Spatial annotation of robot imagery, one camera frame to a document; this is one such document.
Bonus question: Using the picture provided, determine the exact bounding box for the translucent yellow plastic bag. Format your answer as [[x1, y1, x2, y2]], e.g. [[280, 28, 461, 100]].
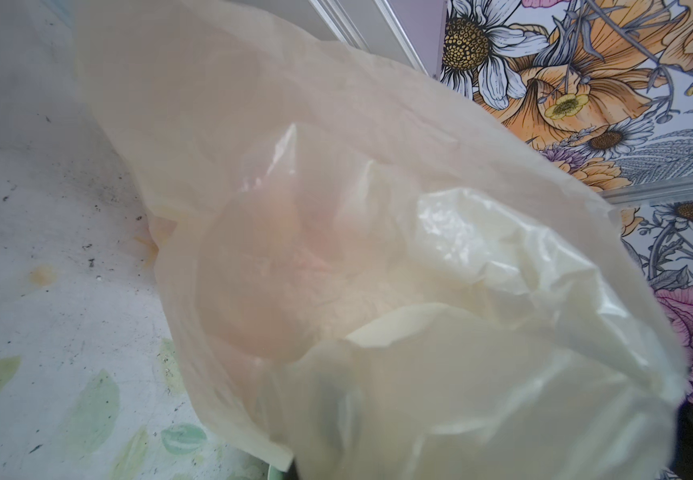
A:
[[74, 1, 687, 479]]

